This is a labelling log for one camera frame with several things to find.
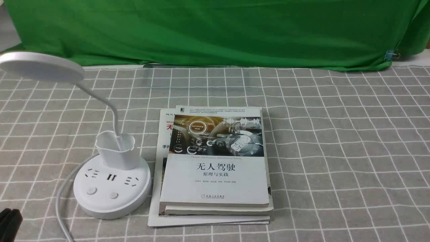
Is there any grey checked tablecloth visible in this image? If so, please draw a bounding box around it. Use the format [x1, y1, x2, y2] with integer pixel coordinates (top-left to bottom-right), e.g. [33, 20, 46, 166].
[0, 66, 430, 242]

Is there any white desk lamp with sockets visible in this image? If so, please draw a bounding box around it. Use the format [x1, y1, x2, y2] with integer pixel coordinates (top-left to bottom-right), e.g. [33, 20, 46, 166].
[0, 51, 152, 219]

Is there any top book autonomous driving cover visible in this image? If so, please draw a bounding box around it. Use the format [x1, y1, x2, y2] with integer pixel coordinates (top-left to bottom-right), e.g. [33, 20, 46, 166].
[160, 105, 270, 207]

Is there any blue binder clip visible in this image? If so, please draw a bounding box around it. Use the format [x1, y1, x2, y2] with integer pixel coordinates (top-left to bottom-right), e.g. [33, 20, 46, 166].
[384, 49, 401, 62]

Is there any bottom thin white book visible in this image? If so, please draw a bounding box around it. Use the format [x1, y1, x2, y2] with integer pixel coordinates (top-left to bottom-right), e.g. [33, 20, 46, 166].
[148, 109, 270, 227]

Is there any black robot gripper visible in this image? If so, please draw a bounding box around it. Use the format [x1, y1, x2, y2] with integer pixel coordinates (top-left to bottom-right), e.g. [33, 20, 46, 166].
[0, 208, 23, 242]

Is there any green backdrop cloth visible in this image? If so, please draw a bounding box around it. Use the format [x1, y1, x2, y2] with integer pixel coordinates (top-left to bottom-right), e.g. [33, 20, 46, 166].
[4, 0, 429, 71]

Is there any middle white book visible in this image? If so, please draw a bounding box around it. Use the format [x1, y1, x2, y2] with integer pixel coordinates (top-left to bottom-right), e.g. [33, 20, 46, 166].
[164, 108, 274, 216]

